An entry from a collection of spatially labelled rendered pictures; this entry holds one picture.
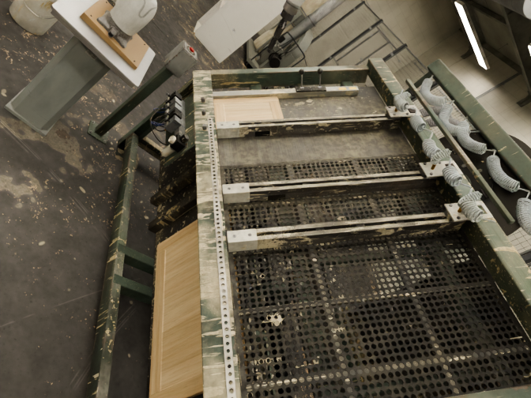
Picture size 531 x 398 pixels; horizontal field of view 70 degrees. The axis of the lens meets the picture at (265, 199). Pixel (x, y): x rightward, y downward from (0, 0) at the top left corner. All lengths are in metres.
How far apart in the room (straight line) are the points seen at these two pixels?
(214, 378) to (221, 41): 5.33
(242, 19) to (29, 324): 4.98
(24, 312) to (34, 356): 0.20
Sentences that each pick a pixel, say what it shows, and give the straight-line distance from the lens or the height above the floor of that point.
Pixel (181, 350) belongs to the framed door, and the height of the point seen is 0.45.
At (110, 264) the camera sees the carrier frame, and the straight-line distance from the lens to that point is 2.23.
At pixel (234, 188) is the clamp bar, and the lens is 1.79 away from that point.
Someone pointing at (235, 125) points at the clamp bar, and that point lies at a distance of 2.16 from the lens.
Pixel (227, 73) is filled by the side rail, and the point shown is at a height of 1.00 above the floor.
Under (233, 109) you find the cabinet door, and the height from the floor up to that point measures 0.98.
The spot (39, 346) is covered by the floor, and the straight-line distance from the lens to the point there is 2.05.
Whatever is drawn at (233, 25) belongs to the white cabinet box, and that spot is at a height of 0.53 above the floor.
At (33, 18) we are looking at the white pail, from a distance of 3.27.
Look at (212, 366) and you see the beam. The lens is 1.39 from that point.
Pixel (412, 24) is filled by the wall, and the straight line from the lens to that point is 11.45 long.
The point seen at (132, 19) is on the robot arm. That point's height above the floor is 0.92.
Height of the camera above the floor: 1.73
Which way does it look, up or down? 22 degrees down
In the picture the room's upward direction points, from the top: 58 degrees clockwise
